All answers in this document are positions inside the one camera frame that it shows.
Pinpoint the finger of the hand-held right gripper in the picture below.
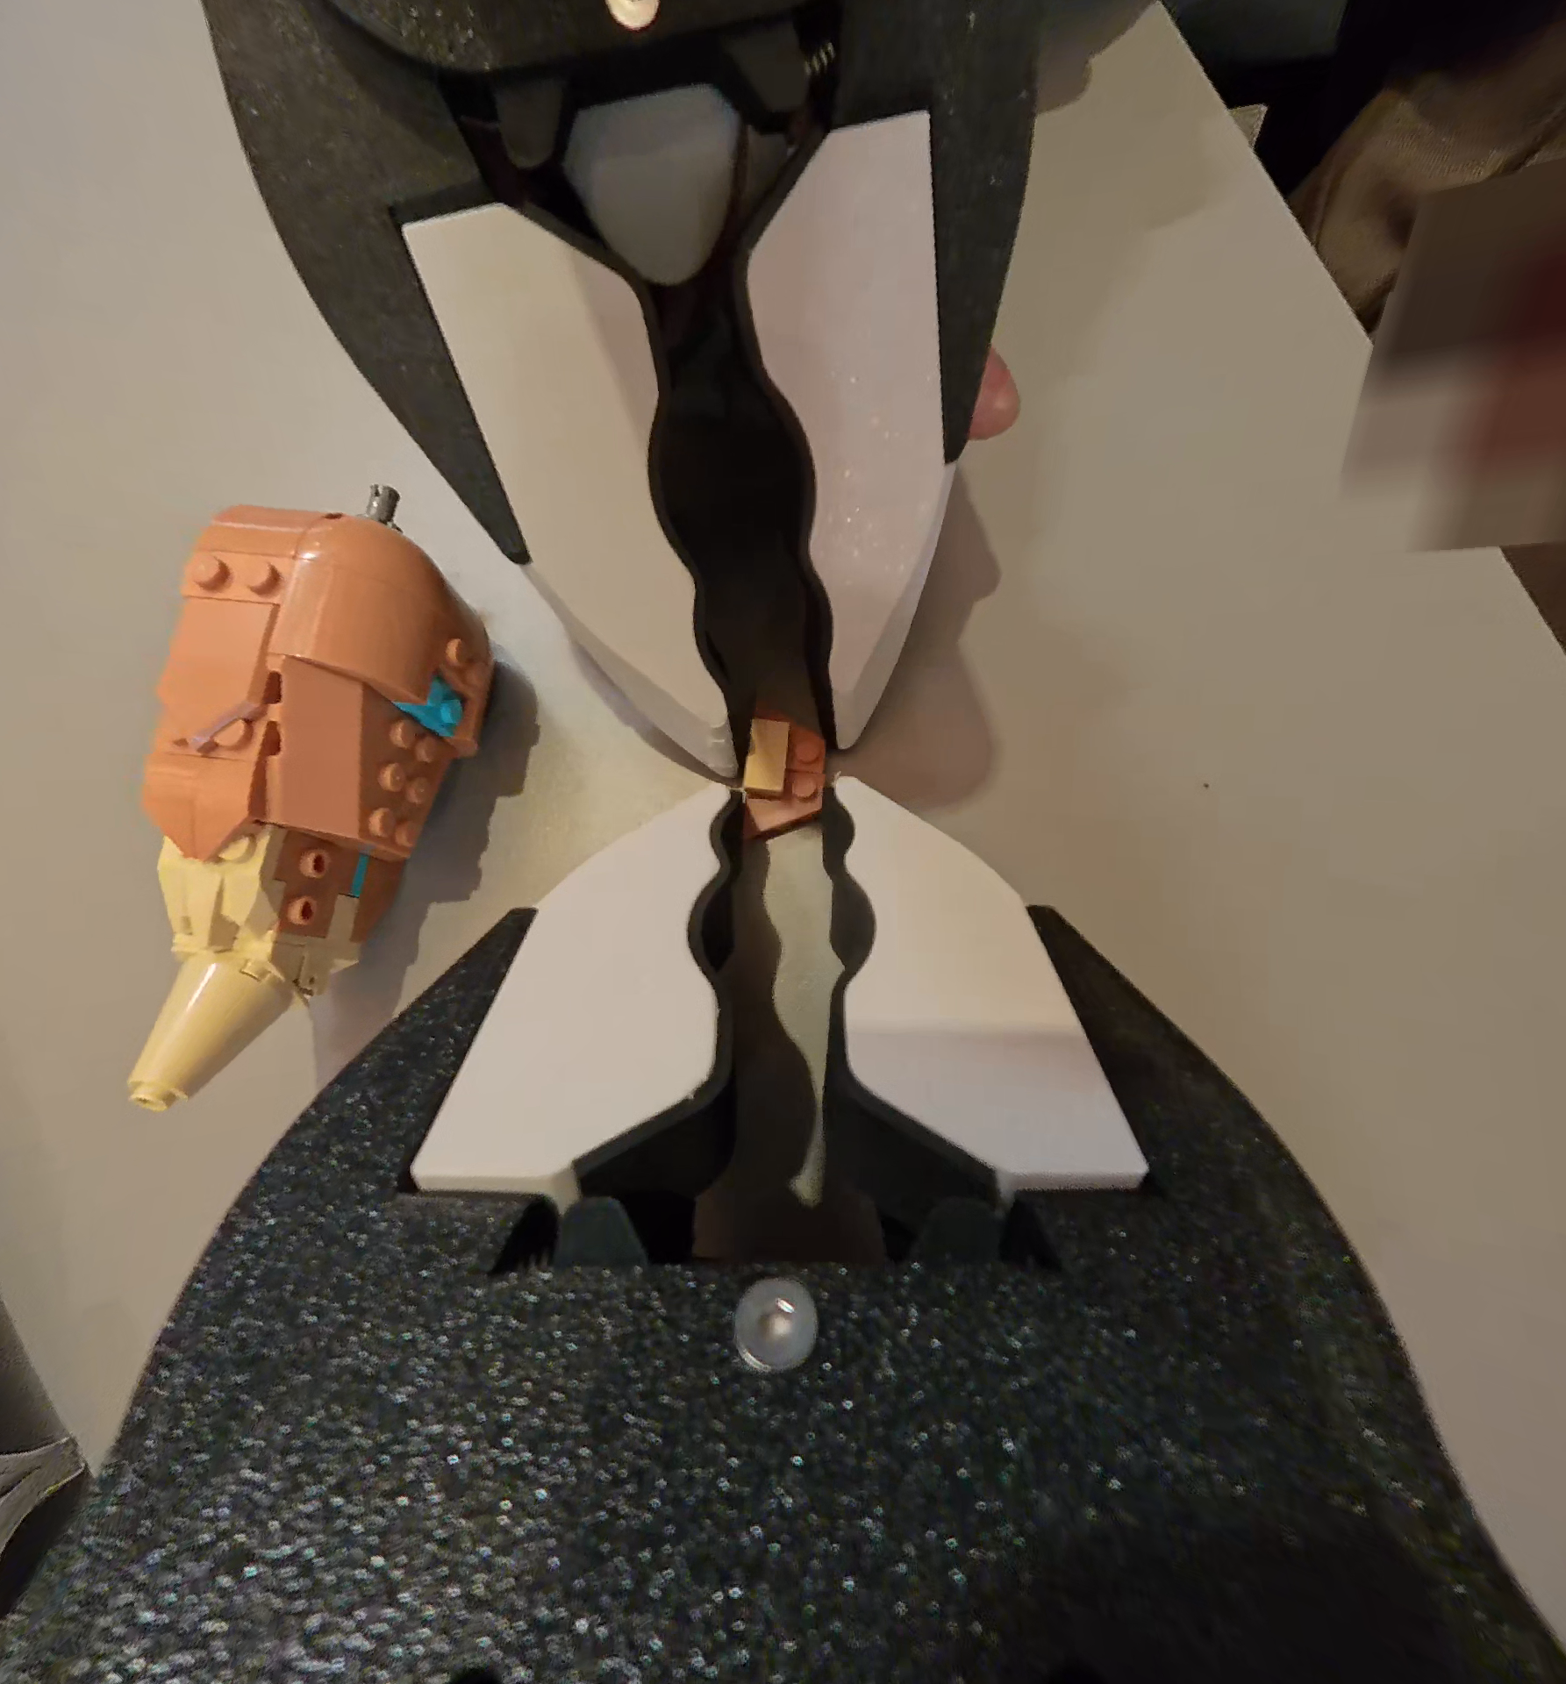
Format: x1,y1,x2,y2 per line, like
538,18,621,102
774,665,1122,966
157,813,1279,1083
743,109,958,751
399,214,747,780

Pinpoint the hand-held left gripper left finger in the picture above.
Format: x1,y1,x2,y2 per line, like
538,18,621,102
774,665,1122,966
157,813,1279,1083
409,789,745,1197

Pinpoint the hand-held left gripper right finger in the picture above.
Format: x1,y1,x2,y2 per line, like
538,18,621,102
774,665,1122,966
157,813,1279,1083
814,778,1151,1193

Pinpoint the tan and brown brick piece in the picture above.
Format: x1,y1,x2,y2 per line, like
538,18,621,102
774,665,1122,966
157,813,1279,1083
738,715,828,798

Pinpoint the person's right hand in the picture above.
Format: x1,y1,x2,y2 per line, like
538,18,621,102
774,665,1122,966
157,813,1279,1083
969,344,1025,443

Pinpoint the brown and tan brick model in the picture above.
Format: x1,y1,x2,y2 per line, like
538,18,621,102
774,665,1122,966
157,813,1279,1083
126,484,496,1121

